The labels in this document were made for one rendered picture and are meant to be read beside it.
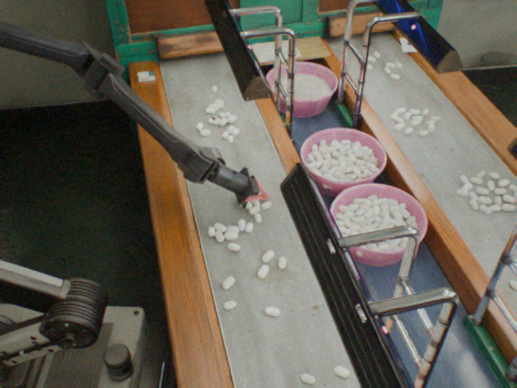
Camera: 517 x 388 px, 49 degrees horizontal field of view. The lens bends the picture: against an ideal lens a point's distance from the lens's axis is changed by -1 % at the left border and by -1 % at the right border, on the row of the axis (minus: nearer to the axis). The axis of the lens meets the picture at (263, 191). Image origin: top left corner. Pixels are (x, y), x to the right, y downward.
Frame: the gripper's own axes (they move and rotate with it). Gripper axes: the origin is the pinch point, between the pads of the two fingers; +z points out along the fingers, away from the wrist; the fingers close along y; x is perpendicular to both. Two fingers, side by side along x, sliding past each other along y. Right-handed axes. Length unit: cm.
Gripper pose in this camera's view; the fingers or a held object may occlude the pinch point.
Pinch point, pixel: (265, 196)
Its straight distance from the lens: 163.9
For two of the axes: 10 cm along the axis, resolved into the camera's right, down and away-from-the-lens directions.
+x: -6.4, 6.6, 3.9
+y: -2.5, -6.6, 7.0
